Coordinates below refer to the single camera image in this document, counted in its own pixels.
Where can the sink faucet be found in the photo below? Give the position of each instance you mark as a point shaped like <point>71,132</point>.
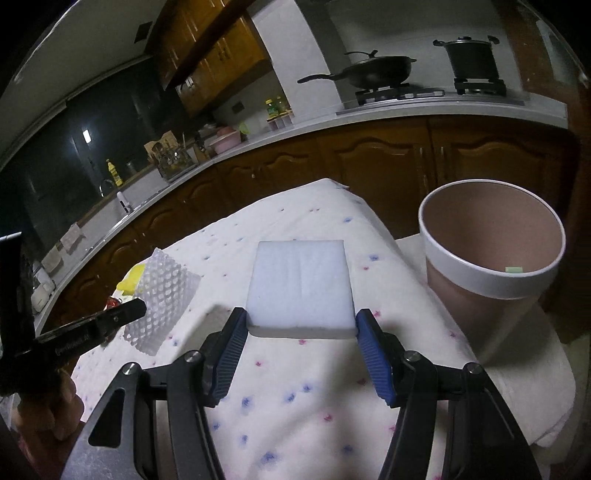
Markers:
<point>123,202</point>

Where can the dish rack with utensils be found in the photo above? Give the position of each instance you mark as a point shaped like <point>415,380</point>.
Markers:
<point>173,161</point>

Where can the dark wall outlet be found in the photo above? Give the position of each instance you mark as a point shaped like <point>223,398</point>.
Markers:
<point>237,108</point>

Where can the brown wooden cabinets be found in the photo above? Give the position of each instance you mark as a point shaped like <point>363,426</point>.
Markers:
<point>212,50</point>
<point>369,157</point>

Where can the black lidded pot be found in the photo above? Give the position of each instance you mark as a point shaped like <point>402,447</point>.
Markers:
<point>471,57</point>

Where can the yellow foam net sleeve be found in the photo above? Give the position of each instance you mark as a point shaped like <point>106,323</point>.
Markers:
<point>131,279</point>

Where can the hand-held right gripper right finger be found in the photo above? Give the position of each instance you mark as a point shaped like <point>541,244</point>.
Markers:
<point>374,357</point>

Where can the pink lidded pot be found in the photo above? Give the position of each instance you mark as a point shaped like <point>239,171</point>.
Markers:
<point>226,141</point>

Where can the pale dish rag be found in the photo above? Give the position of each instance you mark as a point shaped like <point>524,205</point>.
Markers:
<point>51,259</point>
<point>71,239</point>

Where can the brown wooden upper cabinets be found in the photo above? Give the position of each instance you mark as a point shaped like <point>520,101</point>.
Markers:
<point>212,50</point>

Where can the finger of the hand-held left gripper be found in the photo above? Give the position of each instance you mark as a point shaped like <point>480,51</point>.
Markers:
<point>92,325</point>

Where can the yellow bottle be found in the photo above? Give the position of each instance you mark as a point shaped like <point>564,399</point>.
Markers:
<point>113,173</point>

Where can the black wok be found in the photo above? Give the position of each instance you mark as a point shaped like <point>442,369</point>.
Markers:
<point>378,69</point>

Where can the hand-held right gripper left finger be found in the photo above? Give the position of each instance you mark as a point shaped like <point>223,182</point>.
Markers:
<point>228,353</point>

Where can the crushed red foil bag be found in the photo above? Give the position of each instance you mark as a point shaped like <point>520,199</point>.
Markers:
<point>113,303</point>

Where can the white floral blanket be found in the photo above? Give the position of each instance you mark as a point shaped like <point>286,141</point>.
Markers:
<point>286,415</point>

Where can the brown wooden lower cabinets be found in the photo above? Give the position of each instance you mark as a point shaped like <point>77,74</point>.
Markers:
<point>369,157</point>

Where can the white kitchen countertop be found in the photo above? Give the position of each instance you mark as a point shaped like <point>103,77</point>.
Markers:
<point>323,121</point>

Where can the person's left hand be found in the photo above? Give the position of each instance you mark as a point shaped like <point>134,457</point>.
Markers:
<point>60,406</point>

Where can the cluster of seasoning bottles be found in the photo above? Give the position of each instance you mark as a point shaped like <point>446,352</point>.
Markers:
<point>278,113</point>

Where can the white foam net sleeve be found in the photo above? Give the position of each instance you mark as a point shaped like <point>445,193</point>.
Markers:
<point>161,300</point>

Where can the gas stove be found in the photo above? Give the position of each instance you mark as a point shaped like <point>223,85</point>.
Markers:
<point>415,97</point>

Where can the white foam block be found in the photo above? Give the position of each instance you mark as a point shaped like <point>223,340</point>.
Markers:
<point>300,286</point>

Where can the dark kitchen window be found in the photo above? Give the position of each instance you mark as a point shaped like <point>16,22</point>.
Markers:
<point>69,138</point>

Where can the pink round waste bin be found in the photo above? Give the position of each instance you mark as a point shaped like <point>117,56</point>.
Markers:
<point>452,286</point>

